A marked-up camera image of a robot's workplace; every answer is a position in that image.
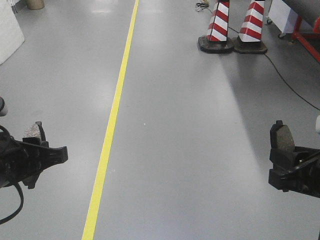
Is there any black floor cable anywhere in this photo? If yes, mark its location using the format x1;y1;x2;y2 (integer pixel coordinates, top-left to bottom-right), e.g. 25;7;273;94
194;2;320;111

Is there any white panel on casters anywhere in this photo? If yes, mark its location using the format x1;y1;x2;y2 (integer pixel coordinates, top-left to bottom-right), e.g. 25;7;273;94
268;0;296;34

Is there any red white traffic cone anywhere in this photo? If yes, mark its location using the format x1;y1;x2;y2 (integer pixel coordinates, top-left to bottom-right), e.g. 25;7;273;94
232;0;268;54
197;0;234;54

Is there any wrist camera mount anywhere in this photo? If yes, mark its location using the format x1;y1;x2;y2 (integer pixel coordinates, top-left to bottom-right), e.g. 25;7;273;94
0;97;8;117
315;115;320;134

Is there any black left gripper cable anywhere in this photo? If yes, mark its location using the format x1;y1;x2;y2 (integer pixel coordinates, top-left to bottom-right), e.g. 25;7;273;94
0;124;25;225

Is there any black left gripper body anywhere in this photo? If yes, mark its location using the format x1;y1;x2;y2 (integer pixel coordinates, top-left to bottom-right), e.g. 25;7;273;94
0;138;49;188

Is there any dark grey brake pad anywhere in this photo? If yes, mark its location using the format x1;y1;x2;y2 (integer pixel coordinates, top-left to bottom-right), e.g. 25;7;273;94
269;120;295;152
22;121;46;146

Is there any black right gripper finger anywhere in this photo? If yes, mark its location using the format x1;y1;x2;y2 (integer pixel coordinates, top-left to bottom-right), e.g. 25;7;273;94
268;167;298;192
269;146;310;170

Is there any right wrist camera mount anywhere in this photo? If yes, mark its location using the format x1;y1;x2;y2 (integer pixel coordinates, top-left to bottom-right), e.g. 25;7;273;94
315;115;320;134

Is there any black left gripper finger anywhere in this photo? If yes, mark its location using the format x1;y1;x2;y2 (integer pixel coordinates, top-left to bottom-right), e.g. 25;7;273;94
22;171;42;190
39;146;68;167

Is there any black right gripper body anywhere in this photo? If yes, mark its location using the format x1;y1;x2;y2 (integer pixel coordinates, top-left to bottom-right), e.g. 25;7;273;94
287;147;320;198

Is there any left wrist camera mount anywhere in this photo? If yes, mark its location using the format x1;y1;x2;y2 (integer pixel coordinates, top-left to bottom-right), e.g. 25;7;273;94
0;97;8;117

